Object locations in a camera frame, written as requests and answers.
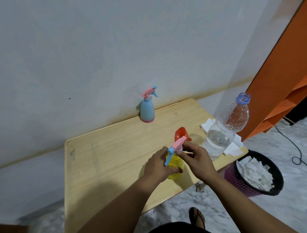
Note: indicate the person's right hand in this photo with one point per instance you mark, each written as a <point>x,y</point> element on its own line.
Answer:
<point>201,165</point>

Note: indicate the person's left hand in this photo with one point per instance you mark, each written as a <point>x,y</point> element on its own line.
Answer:
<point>154,168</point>

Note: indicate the yellow spray bottle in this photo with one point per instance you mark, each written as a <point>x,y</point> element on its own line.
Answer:
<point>174,161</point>

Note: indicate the clear plastic water bottle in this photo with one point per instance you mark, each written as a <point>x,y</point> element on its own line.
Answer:
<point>220,139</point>

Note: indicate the red plastic funnel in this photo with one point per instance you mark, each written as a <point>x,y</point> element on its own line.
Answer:
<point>181,133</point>

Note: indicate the person's right forearm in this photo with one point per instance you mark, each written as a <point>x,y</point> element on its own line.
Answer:
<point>239,208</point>

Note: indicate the person's left forearm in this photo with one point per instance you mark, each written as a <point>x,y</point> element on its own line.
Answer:
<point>120,208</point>

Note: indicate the person's dark sandal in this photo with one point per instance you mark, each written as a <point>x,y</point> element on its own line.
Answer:
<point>195,216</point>

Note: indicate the person's black shorts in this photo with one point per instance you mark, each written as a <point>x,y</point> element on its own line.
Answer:
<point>177,228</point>

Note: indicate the pink mesh waste basket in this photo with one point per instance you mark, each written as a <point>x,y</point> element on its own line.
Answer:
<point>231,174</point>

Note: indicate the stack of white paper tissues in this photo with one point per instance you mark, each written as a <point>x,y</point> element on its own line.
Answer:
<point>208,124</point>

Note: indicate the crumpled white paper waste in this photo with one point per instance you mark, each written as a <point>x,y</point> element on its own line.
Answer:
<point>254,172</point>

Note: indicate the orange shelf cabinet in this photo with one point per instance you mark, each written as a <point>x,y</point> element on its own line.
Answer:
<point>280,84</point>

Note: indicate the brown wooden furniture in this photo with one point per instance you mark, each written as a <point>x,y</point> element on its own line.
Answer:
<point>12,229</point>

